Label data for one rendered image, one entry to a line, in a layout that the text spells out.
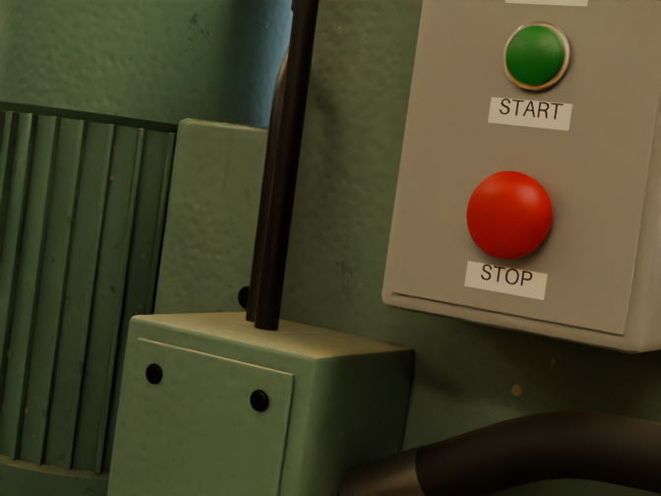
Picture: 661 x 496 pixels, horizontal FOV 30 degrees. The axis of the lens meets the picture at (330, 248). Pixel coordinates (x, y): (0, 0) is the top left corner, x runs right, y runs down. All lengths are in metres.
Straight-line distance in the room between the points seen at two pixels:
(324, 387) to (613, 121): 0.14
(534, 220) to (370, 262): 0.13
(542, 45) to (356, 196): 0.14
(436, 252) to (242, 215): 0.19
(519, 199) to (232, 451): 0.14
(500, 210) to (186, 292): 0.25
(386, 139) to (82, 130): 0.20
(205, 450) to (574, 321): 0.15
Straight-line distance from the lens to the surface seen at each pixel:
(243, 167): 0.61
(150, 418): 0.49
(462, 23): 0.45
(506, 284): 0.43
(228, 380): 0.47
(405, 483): 0.47
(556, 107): 0.43
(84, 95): 0.67
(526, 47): 0.43
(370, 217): 0.53
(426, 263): 0.44
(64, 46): 0.68
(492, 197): 0.42
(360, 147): 0.53
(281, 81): 0.53
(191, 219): 0.63
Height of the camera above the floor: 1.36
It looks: 3 degrees down
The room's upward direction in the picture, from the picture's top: 8 degrees clockwise
